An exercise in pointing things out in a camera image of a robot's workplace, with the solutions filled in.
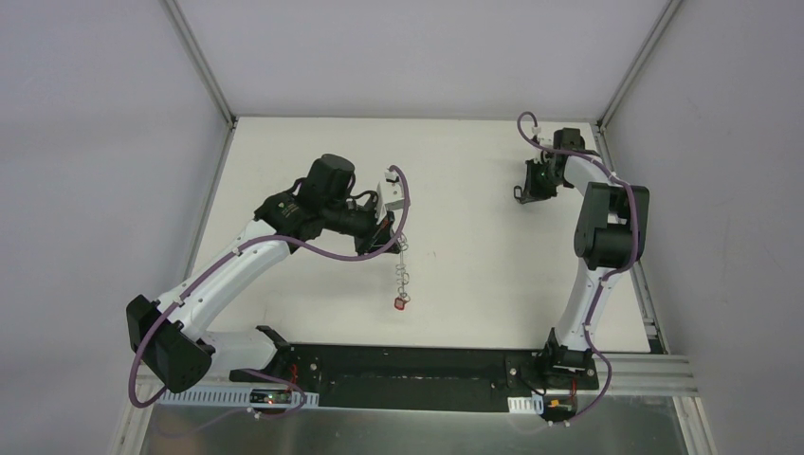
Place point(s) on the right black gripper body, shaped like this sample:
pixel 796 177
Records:
pixel 539 179

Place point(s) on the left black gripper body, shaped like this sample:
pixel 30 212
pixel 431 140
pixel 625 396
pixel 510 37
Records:
pixel 382 229

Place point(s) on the metal key ring disc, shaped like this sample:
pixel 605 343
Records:
pixel 401 273

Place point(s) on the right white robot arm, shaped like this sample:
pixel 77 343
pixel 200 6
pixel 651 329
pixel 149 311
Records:
pixel 608 240

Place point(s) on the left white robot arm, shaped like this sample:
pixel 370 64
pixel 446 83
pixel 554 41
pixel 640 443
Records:
pixel 319 213

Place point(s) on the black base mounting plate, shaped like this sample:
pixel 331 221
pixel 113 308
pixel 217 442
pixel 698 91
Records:
pixel 407 378

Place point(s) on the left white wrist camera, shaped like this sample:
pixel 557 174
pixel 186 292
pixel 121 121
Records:
pixel 390 197

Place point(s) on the left white cable duct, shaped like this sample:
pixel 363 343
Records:
pixel 261 397

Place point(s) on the white cable duct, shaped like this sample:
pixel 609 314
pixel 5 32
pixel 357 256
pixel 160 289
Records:
pixel 261 397
pixel 532 404

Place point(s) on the aluminium frame rail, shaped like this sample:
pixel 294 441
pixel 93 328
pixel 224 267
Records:
pixel 651 375

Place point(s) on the right white cable duct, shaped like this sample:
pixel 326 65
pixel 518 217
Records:
pixel 532 404

